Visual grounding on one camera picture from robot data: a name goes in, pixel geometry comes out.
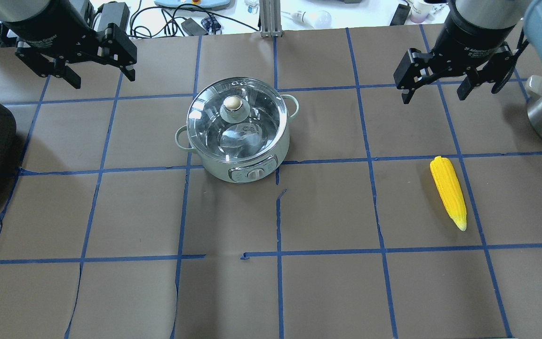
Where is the aluminium frame post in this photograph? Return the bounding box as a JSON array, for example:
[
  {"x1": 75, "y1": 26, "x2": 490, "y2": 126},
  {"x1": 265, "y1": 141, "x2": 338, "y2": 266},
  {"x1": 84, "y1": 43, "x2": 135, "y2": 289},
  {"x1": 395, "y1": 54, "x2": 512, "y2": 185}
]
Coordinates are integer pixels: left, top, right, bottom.
[{"x1": 259, "y1": 0, "x2": 284, "y2": 37}]

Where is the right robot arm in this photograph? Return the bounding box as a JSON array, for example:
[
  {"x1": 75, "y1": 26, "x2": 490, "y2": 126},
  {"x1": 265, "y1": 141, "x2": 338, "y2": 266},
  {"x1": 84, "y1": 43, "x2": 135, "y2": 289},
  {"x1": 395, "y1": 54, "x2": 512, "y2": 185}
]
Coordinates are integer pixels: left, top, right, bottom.
[{"x1": 393, "y1": 0, "x2": 542, "y2": 105}]

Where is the white purple cup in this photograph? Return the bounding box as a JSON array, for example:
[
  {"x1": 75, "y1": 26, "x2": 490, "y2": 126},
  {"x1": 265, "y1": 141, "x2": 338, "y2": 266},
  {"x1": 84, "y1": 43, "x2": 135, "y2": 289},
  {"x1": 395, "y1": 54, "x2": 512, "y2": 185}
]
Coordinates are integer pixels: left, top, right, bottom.
[{"x1": 409, "y1": 0, "x2": 434, "y2": 24}]

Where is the pale green electric pot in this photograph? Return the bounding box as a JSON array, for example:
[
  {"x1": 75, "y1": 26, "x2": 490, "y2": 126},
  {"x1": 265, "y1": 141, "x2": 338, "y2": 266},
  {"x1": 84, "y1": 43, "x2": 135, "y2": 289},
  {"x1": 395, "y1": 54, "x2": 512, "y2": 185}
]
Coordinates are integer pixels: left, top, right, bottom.
[{"x1": 174, "y1": 77, "x2": 300, "y2": 183}]

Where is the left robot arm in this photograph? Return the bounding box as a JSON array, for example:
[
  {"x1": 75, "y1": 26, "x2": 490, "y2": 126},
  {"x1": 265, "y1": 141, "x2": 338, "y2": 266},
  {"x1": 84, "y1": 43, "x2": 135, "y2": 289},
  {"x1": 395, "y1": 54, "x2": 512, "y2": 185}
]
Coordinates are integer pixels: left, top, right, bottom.
[{"x1": 0, "y1": 0, "x2": 137, "y2": 89}]

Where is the black power adapter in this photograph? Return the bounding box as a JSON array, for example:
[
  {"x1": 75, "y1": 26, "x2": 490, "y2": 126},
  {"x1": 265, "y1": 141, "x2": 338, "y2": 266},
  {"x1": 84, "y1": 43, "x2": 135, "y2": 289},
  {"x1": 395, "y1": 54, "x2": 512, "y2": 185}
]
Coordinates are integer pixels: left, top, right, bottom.
[{"x1": 181, "y1": 18, "x2": 208, "y2": 36}]

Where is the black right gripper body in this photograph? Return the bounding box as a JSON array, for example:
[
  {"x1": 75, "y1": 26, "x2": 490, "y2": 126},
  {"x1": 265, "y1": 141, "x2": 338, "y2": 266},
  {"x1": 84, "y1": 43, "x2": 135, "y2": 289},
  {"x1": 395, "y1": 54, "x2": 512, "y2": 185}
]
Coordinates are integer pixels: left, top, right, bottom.
[{"x1": 434, "y1": 0, "x2": 526, "y2": 69}]

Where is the yellow corn cob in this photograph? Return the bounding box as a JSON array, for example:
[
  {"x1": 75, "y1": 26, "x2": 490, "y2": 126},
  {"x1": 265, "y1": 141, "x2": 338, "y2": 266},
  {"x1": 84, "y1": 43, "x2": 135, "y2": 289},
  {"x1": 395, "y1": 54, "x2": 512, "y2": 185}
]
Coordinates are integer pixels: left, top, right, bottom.
[{"x1": 430, "y1": 156, "x2": 467, "y2": 231}]

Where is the black phone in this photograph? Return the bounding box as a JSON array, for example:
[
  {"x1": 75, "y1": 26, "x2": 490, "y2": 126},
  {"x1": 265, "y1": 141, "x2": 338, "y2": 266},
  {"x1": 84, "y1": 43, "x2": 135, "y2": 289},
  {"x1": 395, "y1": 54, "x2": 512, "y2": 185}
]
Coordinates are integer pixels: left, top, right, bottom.
[{"x1": 389, "y1": 4, "x2": 411, "y2": 26}]

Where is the glass pot lid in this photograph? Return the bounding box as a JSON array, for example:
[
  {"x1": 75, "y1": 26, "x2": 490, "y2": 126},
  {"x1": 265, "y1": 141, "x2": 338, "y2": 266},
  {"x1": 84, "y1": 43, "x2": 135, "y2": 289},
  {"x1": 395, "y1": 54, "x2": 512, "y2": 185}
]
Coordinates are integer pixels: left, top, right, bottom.
[{"x1": 186, "y1": 77, "x2": 290, "y2": 163}]

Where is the white light bulb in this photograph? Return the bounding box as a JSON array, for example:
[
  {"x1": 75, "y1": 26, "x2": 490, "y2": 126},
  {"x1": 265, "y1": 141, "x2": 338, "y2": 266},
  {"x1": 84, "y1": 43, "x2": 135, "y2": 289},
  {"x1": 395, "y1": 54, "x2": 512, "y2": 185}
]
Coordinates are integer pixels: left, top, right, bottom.
[{"x1": 280, "y1": 10, "x2": 333, "y2": 29}]

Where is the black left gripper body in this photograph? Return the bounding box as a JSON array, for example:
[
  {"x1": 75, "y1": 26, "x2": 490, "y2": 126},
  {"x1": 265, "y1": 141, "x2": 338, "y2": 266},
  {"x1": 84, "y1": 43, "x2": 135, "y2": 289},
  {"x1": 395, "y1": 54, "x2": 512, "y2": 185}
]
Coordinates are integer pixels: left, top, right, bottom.
[{"x1": 0, "y1": 0, "x2": 101, "y2": 64}]

